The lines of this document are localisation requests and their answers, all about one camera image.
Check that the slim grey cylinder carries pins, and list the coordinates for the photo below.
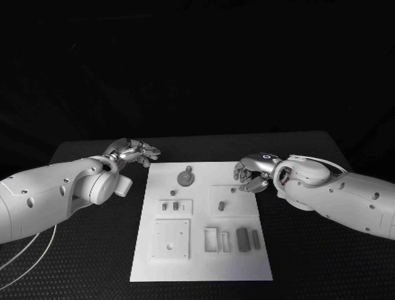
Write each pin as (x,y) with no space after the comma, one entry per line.
(256,239)

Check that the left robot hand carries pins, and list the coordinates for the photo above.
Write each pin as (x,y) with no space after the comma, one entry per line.
(130,152)

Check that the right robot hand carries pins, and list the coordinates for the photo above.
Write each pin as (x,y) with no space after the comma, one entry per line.
(259,164)

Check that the large grey block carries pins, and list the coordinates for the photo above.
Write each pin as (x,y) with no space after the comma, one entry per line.
(175,206)

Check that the grey gear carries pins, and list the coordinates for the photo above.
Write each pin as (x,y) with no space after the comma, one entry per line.
(185,179)

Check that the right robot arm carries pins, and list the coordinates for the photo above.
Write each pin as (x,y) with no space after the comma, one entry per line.
(347,194)

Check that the grey oblong plug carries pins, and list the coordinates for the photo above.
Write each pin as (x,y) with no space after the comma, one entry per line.
(221,206)

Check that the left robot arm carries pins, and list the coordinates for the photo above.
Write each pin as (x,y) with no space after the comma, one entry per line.
(38,196)

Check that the thick grey cylinder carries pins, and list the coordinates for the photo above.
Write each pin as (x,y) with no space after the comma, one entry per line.
(243,240)

